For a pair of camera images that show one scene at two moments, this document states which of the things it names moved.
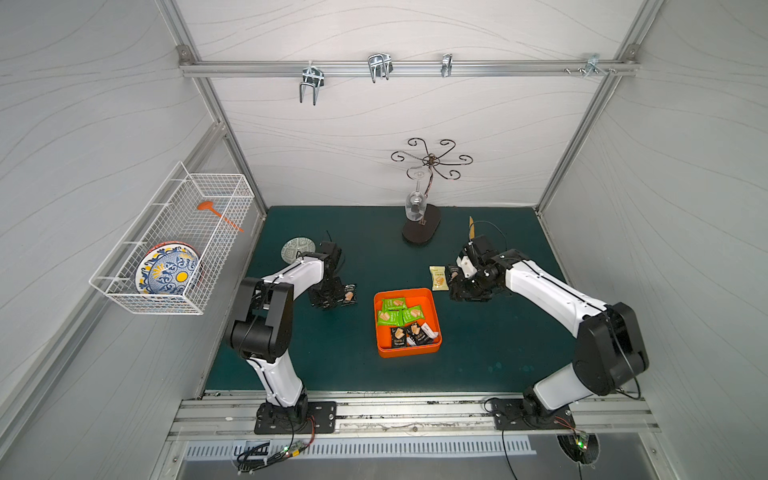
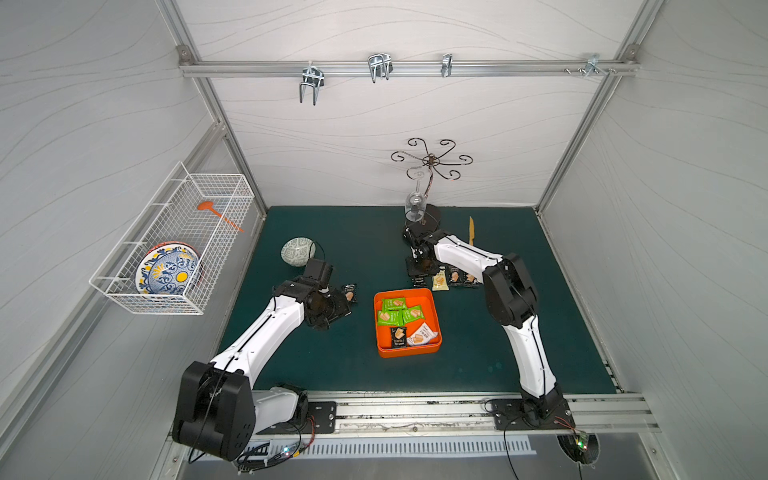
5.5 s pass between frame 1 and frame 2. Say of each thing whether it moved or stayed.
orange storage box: stayed
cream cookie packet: stayed
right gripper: moved
